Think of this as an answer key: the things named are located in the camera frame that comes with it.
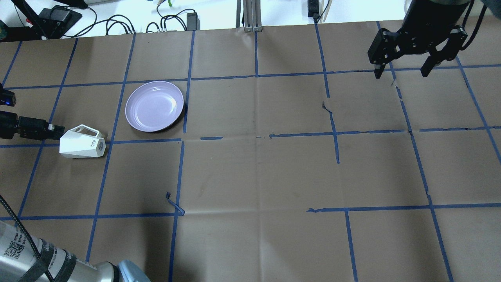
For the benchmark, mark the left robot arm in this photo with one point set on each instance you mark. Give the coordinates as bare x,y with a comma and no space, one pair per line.
26,258

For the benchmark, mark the aluminium frame post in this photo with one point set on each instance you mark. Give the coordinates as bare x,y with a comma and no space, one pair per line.
248,15

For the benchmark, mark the white angular mug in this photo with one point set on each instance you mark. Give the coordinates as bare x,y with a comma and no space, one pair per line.
82,142

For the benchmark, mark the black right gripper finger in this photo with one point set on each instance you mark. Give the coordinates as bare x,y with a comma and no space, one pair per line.
383,50
454,44

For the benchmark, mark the lavender plate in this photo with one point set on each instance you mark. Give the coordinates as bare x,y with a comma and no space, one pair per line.
154,106

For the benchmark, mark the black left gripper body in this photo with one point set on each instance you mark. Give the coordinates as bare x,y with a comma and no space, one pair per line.
32,128

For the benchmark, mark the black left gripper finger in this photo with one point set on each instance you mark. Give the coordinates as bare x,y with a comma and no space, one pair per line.
39,129

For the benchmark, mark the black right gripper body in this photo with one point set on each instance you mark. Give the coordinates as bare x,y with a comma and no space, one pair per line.
429,22

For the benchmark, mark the black power adapter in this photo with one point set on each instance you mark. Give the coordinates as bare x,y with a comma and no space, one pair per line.
192,22

